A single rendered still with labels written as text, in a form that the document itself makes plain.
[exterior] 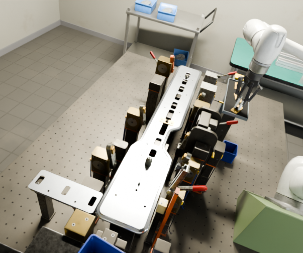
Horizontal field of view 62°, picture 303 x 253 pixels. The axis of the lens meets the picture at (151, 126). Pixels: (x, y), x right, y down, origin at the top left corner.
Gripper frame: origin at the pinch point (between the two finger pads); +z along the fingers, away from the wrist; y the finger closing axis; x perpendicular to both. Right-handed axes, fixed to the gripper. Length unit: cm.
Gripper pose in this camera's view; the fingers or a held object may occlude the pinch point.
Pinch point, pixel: (239, 103)
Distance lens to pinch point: 144.9
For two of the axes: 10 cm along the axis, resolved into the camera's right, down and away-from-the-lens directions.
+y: -7.2, -5.6, 4.1
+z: -1.7, 7.2, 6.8
